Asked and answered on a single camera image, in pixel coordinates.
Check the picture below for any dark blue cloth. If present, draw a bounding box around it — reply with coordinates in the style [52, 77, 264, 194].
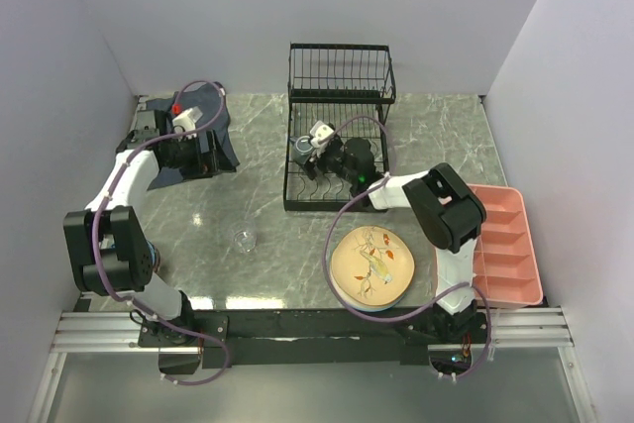
[145, 81, 240, 190]

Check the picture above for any light blue plate underneath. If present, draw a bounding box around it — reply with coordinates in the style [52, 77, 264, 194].
[330, 264, 415, 312]

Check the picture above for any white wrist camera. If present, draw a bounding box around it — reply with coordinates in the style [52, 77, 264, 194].
[309, 120, 334, 149]
[172, 104, 203, 135]

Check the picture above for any black wire dish rack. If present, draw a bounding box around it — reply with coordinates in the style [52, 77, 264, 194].
[282, 43, 396, 212]

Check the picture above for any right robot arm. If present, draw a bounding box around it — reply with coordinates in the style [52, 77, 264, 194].
[292, 124, 487, 342]

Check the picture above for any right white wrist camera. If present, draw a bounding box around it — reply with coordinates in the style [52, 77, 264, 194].
[309, 120, 334, 149]

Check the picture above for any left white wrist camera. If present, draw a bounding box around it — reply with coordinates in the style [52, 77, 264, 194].
[172, 104, 203, 135]

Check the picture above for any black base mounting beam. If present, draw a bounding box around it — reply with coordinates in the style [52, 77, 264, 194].
[129, 304, 491, 376]

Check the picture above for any clear glass cup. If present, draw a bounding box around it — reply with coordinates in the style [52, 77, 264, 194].
[231, 228, 257, 254]

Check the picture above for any beige bird pattern plate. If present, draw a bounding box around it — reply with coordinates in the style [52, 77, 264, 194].
[329, 226, 415, 311]

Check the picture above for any blue grey ceramic mug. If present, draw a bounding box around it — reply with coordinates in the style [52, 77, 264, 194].
[289, 135, 317, 166]

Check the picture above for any pink compartment tray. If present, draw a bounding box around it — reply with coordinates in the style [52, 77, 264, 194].
[471, 184, 544, 309]

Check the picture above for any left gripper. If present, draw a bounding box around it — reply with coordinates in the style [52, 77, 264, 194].
[163, 129, 235, 180]

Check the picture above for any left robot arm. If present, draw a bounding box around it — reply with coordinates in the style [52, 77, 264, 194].
[63, 110, 223, 346]

